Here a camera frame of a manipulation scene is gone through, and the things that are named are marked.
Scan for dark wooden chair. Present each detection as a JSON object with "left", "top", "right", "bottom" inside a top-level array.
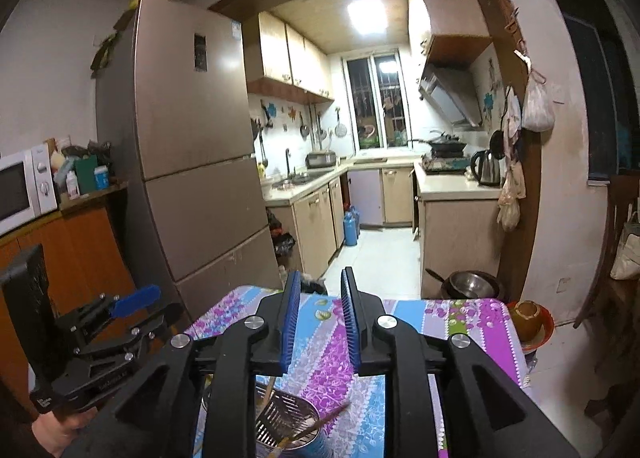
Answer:
[{"left": 575, "top": 173, "right": 640, "bottom": 329}]

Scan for slotted metal spatula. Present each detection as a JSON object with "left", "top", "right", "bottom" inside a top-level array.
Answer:
[{"left": 255, "top": 390, "right": 297, "bottom": 445}]

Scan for window side base cabinets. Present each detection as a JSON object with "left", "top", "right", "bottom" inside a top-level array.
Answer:
[{"left": 347, "top": 163, "right": 416, "bottom": 229}]

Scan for small hanging white bag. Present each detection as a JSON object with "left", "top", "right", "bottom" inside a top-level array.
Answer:
[{"left": 502, "top": 88, "right": 523, "bottom": 159}]

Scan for white tote bag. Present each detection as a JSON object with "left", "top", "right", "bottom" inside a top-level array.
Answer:
[{"left": 610, "top": 212, "right": 640, "bottom": 281}]

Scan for metal basin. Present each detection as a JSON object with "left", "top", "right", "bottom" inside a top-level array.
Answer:
[{"left": 425, "top": 268, "right": 501, "bottom": 300}]

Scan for black wok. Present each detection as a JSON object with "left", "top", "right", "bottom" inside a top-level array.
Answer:
[{"left": 410, "top": 132, "right": 468, "bottom": 155}]

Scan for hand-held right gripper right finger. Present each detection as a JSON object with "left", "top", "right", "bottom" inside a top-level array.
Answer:
[{"left": 340, "top": 267, "right": 581, "bottom": 458}]

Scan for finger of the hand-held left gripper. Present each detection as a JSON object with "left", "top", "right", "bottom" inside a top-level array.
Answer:
[
  {"left": 75, "top": 303, "right": 186, "bottom": 391},
  {"left": 54, "top": 285, "right": 162, "bottom": 344}
]

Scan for gas stove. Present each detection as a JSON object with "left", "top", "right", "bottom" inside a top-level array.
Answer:
[{"left": 420, "top": 153, "right": 472, "bottom": 175}]

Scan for black trash bag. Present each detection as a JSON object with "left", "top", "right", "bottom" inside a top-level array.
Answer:
[{"left": 267, "top": 211, "right": 297, "bottom": 259}]

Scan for sink counter base cabinets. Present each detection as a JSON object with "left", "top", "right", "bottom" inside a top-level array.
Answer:
[{"left": 262, "top": 165, "right": 351, "bottom": 279}]

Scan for grey refrigerator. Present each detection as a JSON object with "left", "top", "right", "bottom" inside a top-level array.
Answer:
[{"left": 95, "top": 0, "right": 283, "bottom": 309}]

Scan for dark window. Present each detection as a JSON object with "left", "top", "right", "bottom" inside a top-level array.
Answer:
[{"left": 542, "top": 0, "right": 640, "bottom": 184}]

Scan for stove counter base cabinet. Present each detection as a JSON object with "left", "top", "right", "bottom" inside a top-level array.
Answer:
[{"left": 412, "top": 161, "right": 506, "bottom": 299}]

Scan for floral striped tablecloth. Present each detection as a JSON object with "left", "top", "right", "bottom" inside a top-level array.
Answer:
[{"left": 182, "top": 283, "right": 531, "bottom": 458}]

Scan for blue water bottle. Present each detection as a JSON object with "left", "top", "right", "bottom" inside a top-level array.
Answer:
[{"left": 342, "top": 205, "right": 362, "bottom": 246}]

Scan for dark items on refrigerator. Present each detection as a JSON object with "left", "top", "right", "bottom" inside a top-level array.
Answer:
[{"left": 90, "top": 31, "right": 118, "bottom": 79}]

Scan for white microwave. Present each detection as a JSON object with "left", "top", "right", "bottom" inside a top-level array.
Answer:
[{"left": 0, "top": 143, "right": 60, "bottom": 236}]

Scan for range hood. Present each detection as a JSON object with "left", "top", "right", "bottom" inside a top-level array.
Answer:
[{"left": 417, "top": 63, "right": 483, "bottom": 129}]

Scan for steel electric kettle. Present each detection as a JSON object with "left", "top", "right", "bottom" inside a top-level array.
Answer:
[{"left": 471, "top": 149, "right": 502, "bottom": 187}]

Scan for perforated utensil holder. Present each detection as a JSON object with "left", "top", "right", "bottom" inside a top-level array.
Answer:
[{"left": 200, "top": 374, "right": 351, "bottom": 458}]

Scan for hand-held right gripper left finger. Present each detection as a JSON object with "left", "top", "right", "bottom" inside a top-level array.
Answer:
[{"left": 65, "top": 271, "right": 306, "bottom": 458}]

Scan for white plastic bag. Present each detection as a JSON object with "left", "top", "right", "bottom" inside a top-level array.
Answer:
[{"left": 521, "top": 69, "right": 556, "bottom": 133}]

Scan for kitchen window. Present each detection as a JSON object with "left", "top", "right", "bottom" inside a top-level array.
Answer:
[{"left": 342, "top": 54, "right": 408, "bottom": 149}]

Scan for person's left hand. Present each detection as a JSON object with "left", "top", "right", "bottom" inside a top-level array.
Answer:
[{"left": 31, "top": 408, "right": 96, "bottom": 456}]

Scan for cream hanging bags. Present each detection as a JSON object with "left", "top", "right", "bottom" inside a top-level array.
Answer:
[{"left": 497, "top": 161, "right": 527, "bottom": 231}]

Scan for orange wooden cabinet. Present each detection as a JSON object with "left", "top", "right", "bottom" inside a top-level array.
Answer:
[{"left": 0, "top": 182, "right": 166, "bottom": 409}]

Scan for green box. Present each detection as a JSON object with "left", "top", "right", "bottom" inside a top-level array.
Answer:
[{"left": 74, "top": 154, "right": 101, "bottom": 195}]

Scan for beige cabinet above hood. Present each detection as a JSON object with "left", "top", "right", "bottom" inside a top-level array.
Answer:
[{"left": 406, "top": 0, "right": 493, "bottom": 70}]

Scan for beige wall cabinets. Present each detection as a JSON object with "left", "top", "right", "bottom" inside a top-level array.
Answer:
[{"left": 244, "top": 11, "right": 336, "bottom": 106}]

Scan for ceiling light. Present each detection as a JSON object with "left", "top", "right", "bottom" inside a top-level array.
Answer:
[{"left": 347, "top": 0, "right": 390, "bottom": 36}]

